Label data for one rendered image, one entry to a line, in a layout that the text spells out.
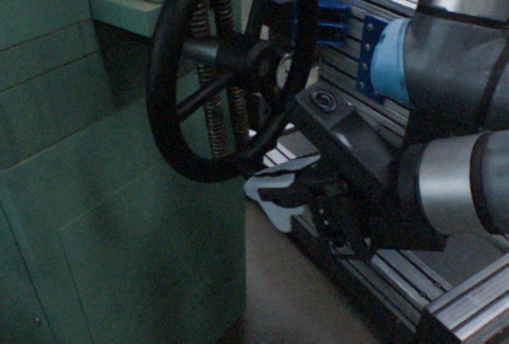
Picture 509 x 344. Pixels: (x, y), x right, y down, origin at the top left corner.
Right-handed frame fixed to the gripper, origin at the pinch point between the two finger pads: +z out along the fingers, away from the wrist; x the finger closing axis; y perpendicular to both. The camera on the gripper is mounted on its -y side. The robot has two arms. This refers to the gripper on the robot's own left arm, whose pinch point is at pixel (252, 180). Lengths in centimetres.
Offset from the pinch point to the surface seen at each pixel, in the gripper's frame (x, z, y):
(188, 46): 5.5, 6.4, -15.2
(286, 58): 33.2, 16.5, -6.0
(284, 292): 39, 52, 53
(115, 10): 0.7, 9.3, -21.9
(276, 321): 31, 49, 54
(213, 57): 5.4, 3.3, -13.1
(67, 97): -4.8, 18.3, -15.5
